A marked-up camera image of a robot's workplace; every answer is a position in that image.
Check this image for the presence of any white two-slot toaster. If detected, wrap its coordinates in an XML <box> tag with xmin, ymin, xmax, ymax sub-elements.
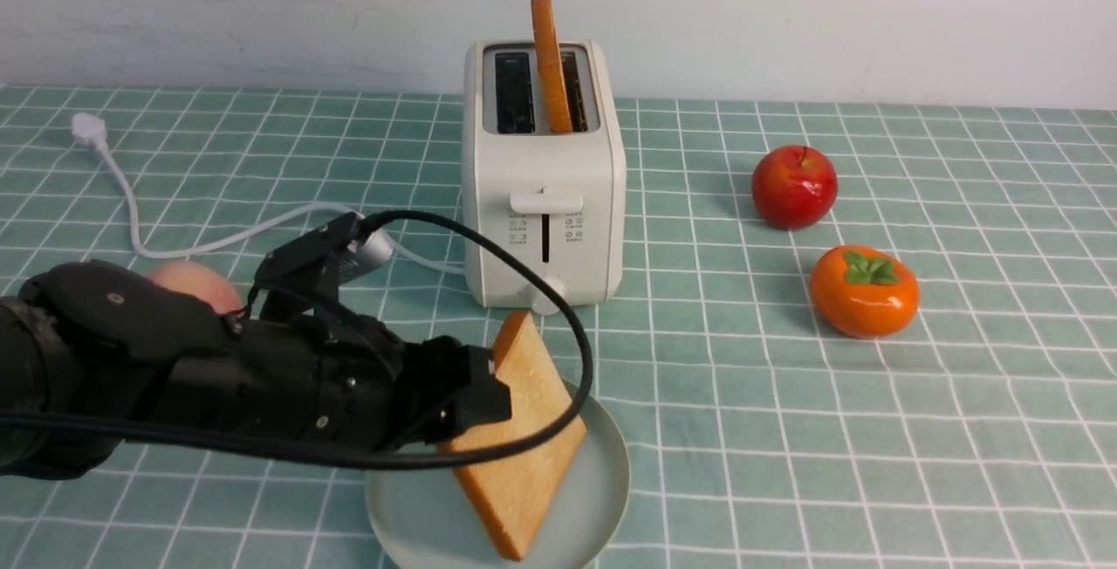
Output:
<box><xmin>460</xmin><ymin>40</ymin><xmax>627</xmax><ymax>306</ymax></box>

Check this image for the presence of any white toaster power cord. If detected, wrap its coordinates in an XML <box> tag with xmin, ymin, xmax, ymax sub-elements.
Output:
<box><xmin>70</xmin><ymin>112</ymin><xmax>466</xmax><ymax>277</ymax></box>

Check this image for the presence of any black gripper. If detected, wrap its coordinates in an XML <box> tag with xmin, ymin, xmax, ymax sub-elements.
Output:
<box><xmin>153</xmin><ymin>316</ymin><xmax>513</xmax><ymax>453</ymax></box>

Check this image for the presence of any pink peach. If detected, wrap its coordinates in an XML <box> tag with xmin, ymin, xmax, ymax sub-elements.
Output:
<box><xmin>147</xmin><ymin>260</ymin><xmax>244</xmax><ymax>315</ymax></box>

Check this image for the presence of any pale green round plate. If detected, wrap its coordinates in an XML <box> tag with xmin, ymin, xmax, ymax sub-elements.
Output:
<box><xmin>366</xmin><ymin>397</ymin><xmax>630</xmax><ymax>568</ymax></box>

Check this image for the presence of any orange persimmon with green leaf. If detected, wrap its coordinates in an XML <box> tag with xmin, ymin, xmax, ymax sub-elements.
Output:
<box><xmin>806</xmin><ymin>244</ymin><xmax>922</xmax><ymax>339</ymax></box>

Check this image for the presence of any red apple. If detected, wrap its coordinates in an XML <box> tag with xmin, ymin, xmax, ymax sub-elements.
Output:
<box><xmin>750</xmin><ymin>145</ymin><xmax>839</xmax><ymax>231</ymax></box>

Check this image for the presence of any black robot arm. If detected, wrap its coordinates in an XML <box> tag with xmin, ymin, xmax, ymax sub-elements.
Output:
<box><xmin>3</xmin><ymin>260</ymin><xmax>513</xmax><ymax>480</ymax></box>

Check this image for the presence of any toasted bread slice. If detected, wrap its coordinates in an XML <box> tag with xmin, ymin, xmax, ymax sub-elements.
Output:
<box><xmin>436</xmin><ymin>310</ymin><xmax>588</xmax><ymax>562</ymax></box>
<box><xmin>531</xmin><ymin>0</ymin><xmax>573</xmax><ymax>134</ymax></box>

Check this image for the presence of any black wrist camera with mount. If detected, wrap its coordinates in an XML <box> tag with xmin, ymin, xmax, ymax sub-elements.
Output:
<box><xmin>247</xmin><ymin>212</ymin><xmax>394</xmax><ymax>322</ymax></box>

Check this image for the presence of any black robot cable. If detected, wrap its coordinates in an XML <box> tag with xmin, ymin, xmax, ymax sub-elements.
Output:
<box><xmin>0</xmin><ymin>209</ymin><xmax>596</xmax><ymax>472</ymax></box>

